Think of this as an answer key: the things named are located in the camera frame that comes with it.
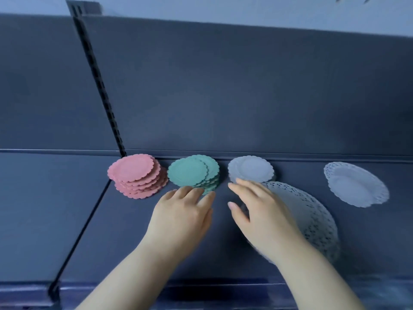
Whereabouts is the stack of small grey coasters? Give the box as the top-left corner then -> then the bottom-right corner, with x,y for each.
228,155 -> 275,184

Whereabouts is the person's left hand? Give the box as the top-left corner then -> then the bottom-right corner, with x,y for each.
142,186 -> 216,255

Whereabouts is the stack of pink coasters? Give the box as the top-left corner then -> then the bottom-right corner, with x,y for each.
107,154 -> 169,200

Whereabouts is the person's right hand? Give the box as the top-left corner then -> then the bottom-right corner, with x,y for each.
227,178 -> 305,260

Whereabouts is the black slotted shelf upright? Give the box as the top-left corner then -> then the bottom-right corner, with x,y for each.
65,0 -> 127,158

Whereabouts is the grey lace doily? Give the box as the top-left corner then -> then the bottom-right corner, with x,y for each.
324,161 -> 390,208

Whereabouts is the stack of green coasters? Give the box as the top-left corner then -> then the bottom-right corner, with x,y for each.
166,154 -> 221,195

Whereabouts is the person's left forearm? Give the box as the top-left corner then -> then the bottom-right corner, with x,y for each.
76,239 -> 194,310

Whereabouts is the stack of grey lace doilies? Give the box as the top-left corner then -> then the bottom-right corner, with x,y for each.
240,181 -> 340,265

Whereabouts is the clear shelf edge rail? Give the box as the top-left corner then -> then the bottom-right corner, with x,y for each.
0,277 -> 413,310

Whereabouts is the person's right forearm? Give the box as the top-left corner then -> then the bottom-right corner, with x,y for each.
274,235 -> 365,310

